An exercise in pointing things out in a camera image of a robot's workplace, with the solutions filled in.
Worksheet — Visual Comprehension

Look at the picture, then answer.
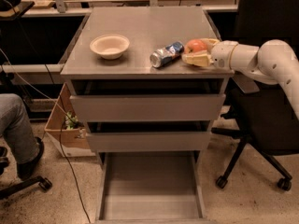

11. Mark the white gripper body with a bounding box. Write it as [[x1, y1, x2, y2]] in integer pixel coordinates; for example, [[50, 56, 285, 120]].
[[211, 40, 238, 70]]

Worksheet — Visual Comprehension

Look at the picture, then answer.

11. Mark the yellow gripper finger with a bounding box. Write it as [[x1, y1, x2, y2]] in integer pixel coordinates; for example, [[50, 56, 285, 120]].
[[182, 52, 212, 67], [202, 38, 220, 50]]

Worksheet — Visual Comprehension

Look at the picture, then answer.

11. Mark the crushed blue soda can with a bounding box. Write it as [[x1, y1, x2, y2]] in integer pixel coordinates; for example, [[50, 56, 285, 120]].
[[149, 41, 184, 68]]

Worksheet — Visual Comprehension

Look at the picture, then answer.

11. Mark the grey drawer cabinet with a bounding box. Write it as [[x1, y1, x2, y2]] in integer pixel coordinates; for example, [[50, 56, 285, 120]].
[[60, 6, 236, 224]]

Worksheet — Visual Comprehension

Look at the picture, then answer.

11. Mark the green item in box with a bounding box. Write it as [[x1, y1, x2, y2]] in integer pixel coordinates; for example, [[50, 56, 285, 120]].
[[64, 111, 78, 130]]

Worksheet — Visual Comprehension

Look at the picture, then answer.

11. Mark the black shoe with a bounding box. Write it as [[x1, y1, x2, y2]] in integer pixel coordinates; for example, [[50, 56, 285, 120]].
[[16, 136, 45, 180]]

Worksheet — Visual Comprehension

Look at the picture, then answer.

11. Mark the grey top drawer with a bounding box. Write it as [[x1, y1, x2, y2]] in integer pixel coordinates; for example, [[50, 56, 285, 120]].
[[68, 79, 225, 122]]

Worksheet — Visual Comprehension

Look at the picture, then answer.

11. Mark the grey bottom drawer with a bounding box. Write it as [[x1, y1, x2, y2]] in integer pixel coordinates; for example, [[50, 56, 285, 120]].
[[94, 151, 206, 224]]

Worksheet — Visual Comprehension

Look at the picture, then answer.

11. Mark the black chair base left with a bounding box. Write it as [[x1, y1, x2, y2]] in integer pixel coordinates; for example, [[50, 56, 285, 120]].
[[0, 147, 52, 200]]

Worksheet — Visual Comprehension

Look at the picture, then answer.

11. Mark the grey drawer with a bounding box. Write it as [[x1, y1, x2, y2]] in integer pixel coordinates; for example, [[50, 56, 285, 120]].
[[94, 151, 206, 224], [86, 121, 210, 152], [68, 79, 225, 122]]

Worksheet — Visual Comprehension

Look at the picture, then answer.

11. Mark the grey middle drawer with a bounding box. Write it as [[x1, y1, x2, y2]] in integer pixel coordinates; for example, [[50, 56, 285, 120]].
[[86, 121, 210, 152]]

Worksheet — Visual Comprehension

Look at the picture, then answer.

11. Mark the black office chair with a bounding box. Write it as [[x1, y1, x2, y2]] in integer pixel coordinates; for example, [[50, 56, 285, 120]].
[[212, 0, 299, 191]]

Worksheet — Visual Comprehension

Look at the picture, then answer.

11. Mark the white paper bowl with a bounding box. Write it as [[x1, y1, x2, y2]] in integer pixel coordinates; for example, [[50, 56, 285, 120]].
[[90, 34, 130, 60]]

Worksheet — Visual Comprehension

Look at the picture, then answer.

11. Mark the cardboard box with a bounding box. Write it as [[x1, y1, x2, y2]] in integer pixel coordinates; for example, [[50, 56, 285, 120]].
[[45, 84, 93, 158]]

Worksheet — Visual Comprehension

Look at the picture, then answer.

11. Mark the black floor cable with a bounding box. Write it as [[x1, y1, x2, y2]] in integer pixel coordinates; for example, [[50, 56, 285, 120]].
[[43, 63, 92, 224]]

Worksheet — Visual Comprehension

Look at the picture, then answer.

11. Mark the red apple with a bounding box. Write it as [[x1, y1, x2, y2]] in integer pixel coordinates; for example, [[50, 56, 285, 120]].
[[184, 39, 207, 54]]

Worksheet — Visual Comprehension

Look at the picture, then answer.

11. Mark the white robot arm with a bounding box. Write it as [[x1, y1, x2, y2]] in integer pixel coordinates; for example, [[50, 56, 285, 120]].
[[182, 38, 299, 118]]

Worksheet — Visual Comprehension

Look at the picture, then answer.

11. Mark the person leg in jeans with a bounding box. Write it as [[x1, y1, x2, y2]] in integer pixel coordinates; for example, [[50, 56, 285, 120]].
[[0, 93, 40, 164]]

